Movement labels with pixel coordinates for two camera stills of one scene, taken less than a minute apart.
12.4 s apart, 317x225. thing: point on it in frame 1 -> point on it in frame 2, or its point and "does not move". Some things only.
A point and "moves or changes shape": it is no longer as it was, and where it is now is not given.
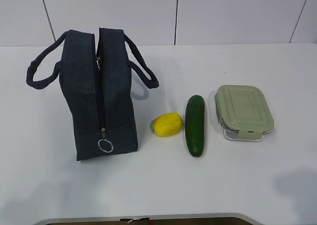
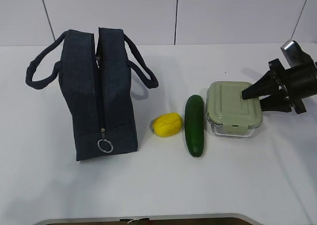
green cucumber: (194, 121) does not move
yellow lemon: (167, 125) does not move
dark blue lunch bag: (96, 81) does not move
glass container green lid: (243, 112) moves or changes shape
